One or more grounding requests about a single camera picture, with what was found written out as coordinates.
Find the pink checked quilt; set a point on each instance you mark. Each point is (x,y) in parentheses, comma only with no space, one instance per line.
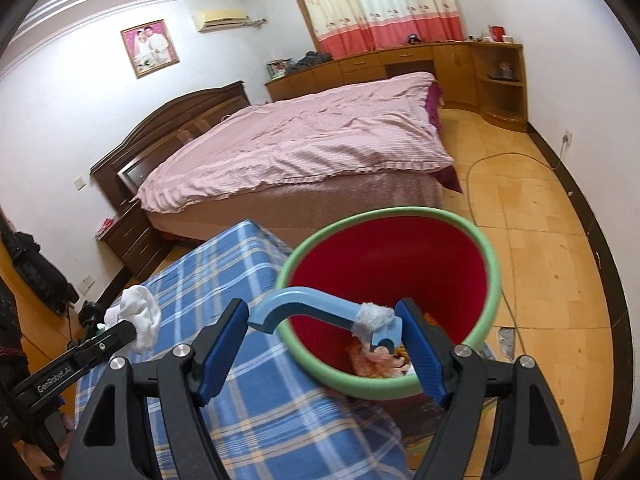
(300,145)

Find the white cloth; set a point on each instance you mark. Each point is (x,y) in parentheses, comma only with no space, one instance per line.
(140,315)

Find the black jacket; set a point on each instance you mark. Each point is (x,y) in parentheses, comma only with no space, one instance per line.
(35,270)

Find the red bin with green rim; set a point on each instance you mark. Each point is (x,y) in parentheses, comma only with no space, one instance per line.
(390,265)

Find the white wall socket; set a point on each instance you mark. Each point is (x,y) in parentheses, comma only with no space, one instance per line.
(86,284)

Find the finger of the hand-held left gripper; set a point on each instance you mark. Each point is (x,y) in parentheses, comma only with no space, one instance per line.
(107,342)

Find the wall air conditioner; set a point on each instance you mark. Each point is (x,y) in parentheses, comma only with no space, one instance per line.
(222,19)

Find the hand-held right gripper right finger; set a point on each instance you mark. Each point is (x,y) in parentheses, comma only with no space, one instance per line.
(422,360)

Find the small shelf ornament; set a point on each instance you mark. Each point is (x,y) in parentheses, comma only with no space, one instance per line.
(506,71)

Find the cream and red curtain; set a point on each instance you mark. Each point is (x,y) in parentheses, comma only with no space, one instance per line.
(380,5)

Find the row of books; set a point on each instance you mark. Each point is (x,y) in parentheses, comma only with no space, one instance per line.
(279,67)

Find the white wall switch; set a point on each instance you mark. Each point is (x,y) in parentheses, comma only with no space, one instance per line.
(80,182)

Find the dark wooden nightstand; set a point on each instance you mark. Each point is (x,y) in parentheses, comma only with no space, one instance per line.
(135,240)

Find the wooden corner shelf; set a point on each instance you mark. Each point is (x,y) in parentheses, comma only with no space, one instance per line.
(500,105)

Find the dark clothes pile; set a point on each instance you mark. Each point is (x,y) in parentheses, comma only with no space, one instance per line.
(310,61)

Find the small black item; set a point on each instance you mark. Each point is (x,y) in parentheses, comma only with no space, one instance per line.
(413,39)

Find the brown bed base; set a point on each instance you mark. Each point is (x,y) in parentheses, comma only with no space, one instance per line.
(350,195)

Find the blue plaid cloth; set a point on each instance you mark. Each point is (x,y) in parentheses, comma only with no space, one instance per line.
(260,410)

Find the wooden cabinet desk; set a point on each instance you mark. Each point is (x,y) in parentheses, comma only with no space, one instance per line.
(360,62)

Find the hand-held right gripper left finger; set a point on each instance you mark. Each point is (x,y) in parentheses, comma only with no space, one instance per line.
(220,355)

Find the red cup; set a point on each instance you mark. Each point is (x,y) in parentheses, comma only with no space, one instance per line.
(497,34)

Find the white wall outlet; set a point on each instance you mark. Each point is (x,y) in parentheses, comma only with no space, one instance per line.
(568,137)

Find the framed wall photo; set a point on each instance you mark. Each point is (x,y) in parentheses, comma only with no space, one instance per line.
(150,49)

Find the small red item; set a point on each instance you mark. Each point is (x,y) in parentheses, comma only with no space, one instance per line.
(106,225)

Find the dark wooden headboard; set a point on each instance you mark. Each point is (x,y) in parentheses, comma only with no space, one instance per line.
(165,120)

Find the purple cloth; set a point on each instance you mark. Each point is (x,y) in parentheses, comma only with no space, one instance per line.
(434,102)

